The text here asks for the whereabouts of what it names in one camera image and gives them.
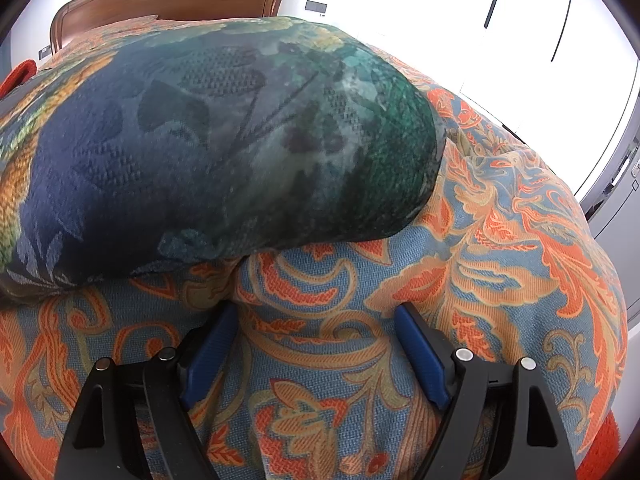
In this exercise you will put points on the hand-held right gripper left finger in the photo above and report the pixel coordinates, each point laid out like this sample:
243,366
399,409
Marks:
205,355

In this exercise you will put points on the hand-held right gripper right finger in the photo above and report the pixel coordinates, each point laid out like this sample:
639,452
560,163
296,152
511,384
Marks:
425,355

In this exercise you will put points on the green patterned padded jacket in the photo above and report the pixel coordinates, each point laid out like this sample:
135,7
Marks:
200,150

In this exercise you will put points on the orange floral quilt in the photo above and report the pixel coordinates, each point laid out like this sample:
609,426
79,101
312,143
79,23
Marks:
500,260

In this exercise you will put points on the orange blanket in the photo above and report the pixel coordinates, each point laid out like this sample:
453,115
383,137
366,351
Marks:
600,450

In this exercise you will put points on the white wardrobe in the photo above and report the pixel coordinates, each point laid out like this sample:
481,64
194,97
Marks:
550,60

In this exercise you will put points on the orange knitted sweater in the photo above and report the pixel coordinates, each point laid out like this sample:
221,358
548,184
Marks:
17,77

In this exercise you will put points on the bedside wall socket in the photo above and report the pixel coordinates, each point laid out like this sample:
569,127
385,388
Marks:
45,51

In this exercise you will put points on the grey wall switch panel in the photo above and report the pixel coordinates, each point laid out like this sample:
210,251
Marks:
316,6

